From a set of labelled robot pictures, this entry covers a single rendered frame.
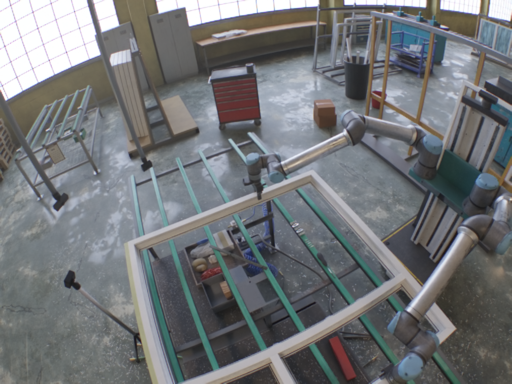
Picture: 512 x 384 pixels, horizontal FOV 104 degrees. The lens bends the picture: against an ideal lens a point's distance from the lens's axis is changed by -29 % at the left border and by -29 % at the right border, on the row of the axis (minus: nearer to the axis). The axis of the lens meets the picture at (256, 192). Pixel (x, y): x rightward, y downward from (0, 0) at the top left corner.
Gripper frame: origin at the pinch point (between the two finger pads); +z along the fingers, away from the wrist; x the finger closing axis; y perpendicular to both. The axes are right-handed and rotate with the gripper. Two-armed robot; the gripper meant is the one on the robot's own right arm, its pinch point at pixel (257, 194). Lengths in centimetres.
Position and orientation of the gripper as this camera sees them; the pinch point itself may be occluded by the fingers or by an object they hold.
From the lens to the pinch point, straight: 200.9
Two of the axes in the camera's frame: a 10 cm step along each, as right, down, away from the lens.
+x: -4.1, -5.9, 6.9
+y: 9.1, -3.5, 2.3
